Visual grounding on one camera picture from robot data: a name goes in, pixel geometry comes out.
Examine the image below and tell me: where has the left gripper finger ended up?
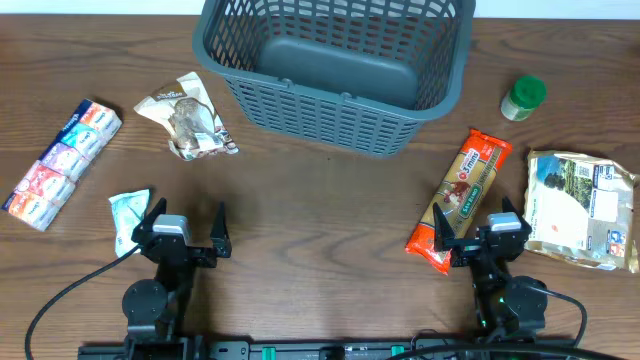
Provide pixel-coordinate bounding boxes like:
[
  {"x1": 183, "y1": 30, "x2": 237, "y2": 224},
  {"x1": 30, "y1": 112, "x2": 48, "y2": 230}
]
[
  {"x1": 210, "y1": 202, "x2": 232, "y2": 258},
  {"x1": 131, "y1": 198, "x2": 167, "y2": 244}
]

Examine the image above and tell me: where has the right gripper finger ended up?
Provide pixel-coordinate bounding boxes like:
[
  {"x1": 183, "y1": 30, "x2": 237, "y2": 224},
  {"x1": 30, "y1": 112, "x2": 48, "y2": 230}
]
[
  {"x1": 433, "y1": 203, "x2": 456, "y2": 252},
  {"x1": 501, "y1": 196, "x2": 523, "y2": 220}
]

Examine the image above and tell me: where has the teal small sachet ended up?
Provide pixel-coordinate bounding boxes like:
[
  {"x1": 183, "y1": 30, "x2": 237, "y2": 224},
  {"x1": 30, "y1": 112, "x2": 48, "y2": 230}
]
[{"x1": 109, "y1": 189, "x2": 151, "y2": 258}]

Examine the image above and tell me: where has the orange spaghetti packet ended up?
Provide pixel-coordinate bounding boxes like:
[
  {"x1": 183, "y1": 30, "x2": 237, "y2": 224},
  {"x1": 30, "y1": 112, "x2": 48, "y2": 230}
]
[{"x1": 405, "y1": 129, "x2": 513, "y2": 275}]

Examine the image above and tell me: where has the gold rice bag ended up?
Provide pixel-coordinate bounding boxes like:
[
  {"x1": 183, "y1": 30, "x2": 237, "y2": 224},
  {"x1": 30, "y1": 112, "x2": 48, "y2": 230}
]
[{"x1": 524, "y1": 151, "x2": 639, "y2": 273}]

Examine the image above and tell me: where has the multicolour tissue pack row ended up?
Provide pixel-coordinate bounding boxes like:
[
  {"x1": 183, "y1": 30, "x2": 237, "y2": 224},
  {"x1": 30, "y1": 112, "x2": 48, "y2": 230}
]
[{"x1": 1, "y1": 99, "x2": 122, "y2": 231}]

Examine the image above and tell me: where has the brown mushroom snack bag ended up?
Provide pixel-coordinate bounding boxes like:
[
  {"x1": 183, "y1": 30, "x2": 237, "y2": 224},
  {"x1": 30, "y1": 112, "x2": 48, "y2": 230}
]
[{"x1": 134, "y1": 72, "x2": 239, "y2": 161}]

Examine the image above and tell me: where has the green lid spice jar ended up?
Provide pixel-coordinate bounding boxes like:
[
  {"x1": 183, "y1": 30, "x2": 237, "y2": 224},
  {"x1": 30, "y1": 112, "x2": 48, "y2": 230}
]
[{"x1": 500, "y1": 75, "x2": 547, "y2": 121}]

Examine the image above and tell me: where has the grey plastic basket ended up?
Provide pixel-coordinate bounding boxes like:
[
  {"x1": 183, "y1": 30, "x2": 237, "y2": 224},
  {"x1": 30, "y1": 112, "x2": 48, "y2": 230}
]
[{"x1": 192, "y1": 0, "x2": 476, "y2": 157}]

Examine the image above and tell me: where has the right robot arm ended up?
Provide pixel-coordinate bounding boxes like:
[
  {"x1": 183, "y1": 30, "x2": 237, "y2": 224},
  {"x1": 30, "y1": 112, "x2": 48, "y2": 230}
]
[{"x1": 433, "y1": 198, "x2": 547, "y2": 342}]

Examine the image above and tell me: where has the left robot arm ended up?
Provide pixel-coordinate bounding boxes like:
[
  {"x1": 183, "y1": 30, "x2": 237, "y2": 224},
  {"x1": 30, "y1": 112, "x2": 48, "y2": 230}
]
[{"x1": 122, "y1": 198, "x2": 232, "y2": 360}]

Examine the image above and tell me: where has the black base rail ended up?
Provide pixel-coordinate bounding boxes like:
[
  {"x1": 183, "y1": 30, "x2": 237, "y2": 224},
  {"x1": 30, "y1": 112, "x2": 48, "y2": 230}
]
[{"x1": 77, "y1": 335, "x2": 581, "y2": 360}]

